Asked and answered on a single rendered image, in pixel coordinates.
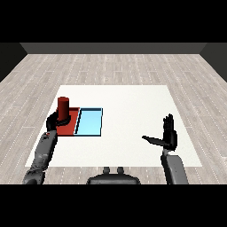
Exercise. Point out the red can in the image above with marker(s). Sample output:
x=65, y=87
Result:
x=63, y=108

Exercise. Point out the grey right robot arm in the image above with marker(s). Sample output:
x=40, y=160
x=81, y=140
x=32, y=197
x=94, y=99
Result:
x=173, y=167

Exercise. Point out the dark grey robot body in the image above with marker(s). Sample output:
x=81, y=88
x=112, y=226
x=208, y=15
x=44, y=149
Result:
x=113, y=178

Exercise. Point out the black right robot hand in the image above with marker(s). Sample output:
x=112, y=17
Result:
x=170, y=136

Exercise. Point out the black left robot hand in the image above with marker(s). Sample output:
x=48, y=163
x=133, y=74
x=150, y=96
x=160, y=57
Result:
x=52, y=120

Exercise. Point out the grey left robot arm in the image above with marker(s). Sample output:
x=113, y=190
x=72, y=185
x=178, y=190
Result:
x=42, y=157

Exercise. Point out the red shallow open box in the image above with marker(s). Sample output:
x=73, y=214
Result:
x=68, y=127

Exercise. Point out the light blue shallow open box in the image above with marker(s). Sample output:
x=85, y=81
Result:
x=88, y=121

